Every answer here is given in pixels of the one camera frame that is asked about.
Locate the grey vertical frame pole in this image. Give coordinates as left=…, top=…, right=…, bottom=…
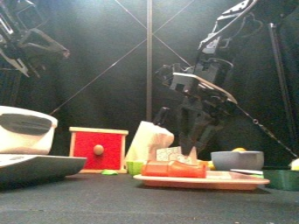
left=144, top=0, right=154, bottom=123

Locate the grey oval tray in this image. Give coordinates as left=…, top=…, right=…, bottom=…
left=0, top=153, right=87, bottom=182

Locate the white rice bag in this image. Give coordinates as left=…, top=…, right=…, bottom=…
left=125, top=120, right=174, bottom=164

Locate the orange toy sausage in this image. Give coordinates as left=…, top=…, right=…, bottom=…
left=140, top=159, right=208, bottom=179

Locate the light green cup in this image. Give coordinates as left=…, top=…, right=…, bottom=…
left=125, top=160, right=145, bottom=176

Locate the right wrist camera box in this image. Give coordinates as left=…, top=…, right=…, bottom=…
left=168, top=72, right=238, bottom=105

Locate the black upright handle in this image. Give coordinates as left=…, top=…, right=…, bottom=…
left=152, top=106, right=172, bottom=127

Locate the dark green container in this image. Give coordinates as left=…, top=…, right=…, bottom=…
left=262, top=165, right=299, bottom=192

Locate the pink plate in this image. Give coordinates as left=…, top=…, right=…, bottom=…
left=132, top=170, right=270, bottom=192

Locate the white toy toaster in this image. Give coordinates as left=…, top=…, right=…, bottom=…
left=0, top=105, right=59, bottom=156

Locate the white patterned block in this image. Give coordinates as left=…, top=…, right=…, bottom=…
left=154, top=146, right=198, bottom=166

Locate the red wooden drawer box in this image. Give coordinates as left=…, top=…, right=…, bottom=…
left=67, top=126, right=129, bottom=175

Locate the pale yellow ball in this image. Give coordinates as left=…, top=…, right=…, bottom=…
left=288, top=157, right=299, bottom=172

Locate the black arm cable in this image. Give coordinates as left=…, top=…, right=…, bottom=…
left=234, top=104, right=299, bottom=159

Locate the grey bowl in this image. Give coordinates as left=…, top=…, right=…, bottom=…
left=209, top=150, right=265, bottom=172

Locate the dark side frame post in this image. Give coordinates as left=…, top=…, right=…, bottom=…
left=266, top=22, right=299, bottom=147

